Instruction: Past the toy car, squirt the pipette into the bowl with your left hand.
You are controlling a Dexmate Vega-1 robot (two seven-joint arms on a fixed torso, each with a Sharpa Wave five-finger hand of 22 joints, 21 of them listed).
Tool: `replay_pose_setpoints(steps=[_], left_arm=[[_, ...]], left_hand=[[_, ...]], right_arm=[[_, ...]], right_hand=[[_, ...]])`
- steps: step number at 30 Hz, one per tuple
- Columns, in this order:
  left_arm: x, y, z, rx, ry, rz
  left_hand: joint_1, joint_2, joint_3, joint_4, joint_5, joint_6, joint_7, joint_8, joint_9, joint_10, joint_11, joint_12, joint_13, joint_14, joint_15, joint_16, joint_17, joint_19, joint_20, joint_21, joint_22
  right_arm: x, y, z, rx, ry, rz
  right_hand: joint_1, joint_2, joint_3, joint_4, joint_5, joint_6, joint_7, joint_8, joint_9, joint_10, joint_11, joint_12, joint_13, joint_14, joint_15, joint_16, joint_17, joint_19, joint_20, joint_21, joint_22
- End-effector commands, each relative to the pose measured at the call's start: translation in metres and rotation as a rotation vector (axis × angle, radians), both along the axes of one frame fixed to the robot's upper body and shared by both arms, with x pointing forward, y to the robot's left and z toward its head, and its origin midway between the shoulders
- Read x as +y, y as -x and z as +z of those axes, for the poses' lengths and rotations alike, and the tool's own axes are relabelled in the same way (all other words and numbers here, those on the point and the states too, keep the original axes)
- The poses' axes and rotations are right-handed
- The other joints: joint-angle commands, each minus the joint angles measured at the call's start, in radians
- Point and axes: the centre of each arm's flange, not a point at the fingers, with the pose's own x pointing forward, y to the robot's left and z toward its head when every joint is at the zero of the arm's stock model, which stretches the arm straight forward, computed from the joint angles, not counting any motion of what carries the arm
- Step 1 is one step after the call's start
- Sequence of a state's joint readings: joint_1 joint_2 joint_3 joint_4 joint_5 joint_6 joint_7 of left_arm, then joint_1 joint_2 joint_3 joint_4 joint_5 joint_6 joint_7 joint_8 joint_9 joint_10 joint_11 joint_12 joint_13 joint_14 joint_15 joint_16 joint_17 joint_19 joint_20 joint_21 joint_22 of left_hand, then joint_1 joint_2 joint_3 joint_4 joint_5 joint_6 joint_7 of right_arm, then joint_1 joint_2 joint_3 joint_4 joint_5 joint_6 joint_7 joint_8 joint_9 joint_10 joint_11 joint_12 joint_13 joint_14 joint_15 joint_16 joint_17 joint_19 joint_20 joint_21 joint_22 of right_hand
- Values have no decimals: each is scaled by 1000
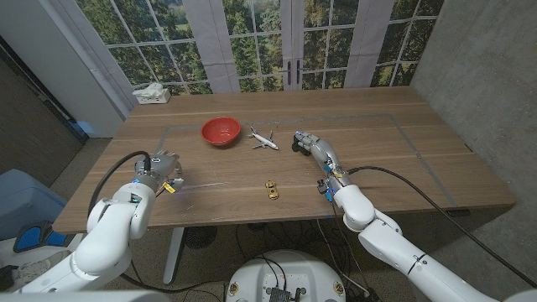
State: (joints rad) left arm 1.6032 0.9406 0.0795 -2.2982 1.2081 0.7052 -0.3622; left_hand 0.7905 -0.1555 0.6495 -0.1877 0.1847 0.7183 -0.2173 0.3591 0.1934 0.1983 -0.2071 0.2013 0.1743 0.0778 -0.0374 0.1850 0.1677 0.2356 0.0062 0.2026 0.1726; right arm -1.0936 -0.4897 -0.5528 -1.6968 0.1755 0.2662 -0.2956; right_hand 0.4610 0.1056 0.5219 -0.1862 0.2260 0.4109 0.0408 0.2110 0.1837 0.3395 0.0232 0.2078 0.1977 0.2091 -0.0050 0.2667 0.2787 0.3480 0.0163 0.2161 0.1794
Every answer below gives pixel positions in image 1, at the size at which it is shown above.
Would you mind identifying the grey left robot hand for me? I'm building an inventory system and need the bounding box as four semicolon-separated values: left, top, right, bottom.
133;150;185;193

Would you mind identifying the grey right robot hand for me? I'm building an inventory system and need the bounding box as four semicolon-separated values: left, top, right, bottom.
292;130;353;196

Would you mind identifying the clear plastic pipette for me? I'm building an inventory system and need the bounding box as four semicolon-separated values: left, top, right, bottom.
180;180;229;191

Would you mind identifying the white toy airplane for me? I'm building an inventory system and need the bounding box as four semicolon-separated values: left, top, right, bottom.
247;126;279;151

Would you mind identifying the red bowl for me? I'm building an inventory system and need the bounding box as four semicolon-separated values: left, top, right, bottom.
200;116;242;147

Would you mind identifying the white power strip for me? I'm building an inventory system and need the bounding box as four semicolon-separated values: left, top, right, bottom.
136;88;172;105

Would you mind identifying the black round floor fan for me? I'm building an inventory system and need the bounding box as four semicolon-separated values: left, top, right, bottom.
184;226;218;250

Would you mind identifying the white table leg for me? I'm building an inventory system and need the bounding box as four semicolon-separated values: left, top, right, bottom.
162;226;185;285

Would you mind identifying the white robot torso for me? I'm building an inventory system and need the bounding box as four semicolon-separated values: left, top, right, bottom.
225;249;347;302

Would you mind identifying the window forest print backdrop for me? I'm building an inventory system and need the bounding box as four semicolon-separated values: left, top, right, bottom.
37;0;446;139

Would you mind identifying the blue-grey bin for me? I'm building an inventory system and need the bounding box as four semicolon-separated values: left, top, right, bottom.
0;169;68;241

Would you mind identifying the blue and black pad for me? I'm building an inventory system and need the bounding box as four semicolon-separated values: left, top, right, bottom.
13;221;75;254

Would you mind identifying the white robot body edge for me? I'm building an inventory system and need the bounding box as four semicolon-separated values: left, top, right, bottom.
0;289;171;302

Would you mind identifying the grey white sneaker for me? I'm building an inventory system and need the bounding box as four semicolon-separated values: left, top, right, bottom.
12;260;60;284

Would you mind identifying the white floor platform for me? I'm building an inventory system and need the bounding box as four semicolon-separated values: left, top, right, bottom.
0;234;84;291

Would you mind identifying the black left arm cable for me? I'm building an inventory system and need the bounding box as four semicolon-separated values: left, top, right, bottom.
86;150;224;295

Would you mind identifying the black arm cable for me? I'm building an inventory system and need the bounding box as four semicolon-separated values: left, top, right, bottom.
86;150;224;295
347;165;537;289

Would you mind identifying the black floor cable tangle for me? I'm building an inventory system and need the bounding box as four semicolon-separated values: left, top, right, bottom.
234;217;352;273

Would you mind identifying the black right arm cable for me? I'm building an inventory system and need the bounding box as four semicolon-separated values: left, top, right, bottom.
347;165;537;289

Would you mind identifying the black backdrop frame bar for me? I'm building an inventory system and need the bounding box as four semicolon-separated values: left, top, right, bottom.
0;36;90;142

